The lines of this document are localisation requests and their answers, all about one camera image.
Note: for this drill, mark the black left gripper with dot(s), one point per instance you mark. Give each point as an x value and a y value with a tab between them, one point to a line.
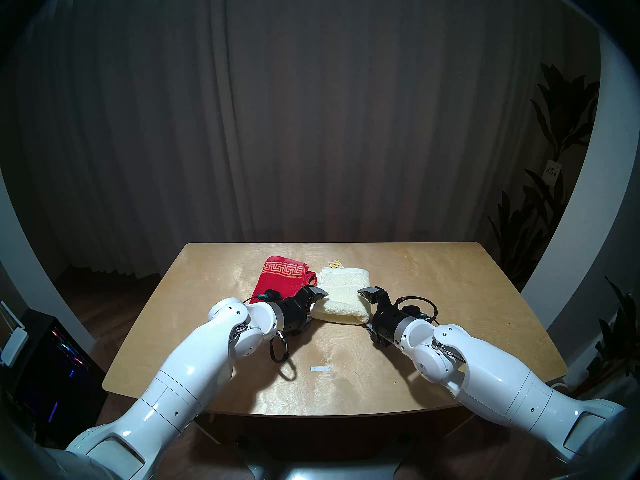
295	311

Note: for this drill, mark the tall dark leafy plant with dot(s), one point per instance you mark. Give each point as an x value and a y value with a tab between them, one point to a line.
565	114

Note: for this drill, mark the wooden table underframe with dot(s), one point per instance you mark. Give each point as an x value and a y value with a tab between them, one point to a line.
207	430

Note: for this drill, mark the brown pleated curtain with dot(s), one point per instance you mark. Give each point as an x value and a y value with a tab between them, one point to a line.
300	109

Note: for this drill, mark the white plant tag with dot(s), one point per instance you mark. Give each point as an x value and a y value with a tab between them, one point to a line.
552	171

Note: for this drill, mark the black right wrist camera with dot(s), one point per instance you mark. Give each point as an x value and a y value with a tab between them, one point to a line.
421	314

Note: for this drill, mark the red towel with gold pattern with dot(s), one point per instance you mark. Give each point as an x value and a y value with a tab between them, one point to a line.
275	279

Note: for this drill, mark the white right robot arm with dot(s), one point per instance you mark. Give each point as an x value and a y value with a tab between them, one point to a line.
500	379

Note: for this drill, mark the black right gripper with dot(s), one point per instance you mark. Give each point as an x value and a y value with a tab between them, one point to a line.
387	324

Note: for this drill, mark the yellow white paper label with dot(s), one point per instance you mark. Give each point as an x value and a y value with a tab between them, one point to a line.
336	264

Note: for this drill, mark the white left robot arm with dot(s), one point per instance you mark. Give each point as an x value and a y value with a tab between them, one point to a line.
190	374

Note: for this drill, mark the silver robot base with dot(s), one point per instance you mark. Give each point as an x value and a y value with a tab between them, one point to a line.
320	471

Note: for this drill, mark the white wall device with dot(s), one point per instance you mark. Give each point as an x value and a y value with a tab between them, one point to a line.
15	344

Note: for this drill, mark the small dark leafy plant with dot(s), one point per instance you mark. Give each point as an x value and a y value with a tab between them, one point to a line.
620	334

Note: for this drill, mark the black computer tower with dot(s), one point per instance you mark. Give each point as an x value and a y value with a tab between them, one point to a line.
55	374

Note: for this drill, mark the cream dotted towel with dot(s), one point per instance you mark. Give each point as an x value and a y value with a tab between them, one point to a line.
342	294

